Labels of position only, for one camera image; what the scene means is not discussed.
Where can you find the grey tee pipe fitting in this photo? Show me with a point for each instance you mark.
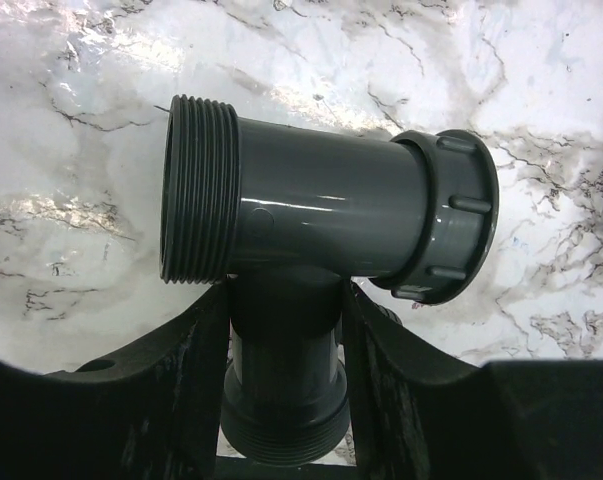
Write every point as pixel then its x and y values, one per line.
pixel 285 216

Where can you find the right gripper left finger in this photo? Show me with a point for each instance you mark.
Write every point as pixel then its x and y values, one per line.
pixel 149 410

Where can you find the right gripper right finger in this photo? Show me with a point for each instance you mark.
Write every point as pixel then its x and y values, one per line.
pixel 419 413

